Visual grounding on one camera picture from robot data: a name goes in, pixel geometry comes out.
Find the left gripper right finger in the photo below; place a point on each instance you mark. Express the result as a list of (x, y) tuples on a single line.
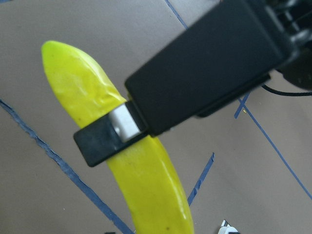
[(224, 54)]

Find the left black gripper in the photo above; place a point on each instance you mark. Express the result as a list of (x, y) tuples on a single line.
[(291, 23)]

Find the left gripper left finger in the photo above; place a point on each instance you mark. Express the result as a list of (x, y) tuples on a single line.
[(110, 134)]

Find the white camera stand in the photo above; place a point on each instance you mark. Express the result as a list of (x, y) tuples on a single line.
[(226, 228)]

